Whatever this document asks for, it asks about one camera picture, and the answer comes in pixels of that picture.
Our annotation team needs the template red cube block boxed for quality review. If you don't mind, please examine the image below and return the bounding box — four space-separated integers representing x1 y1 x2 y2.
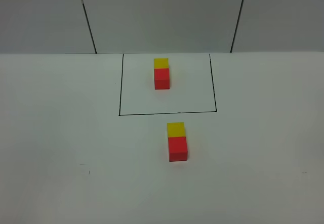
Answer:
154 68 170 89

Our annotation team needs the template yellow cube block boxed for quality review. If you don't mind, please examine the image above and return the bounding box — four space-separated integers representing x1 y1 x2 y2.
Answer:
154 58 169 69

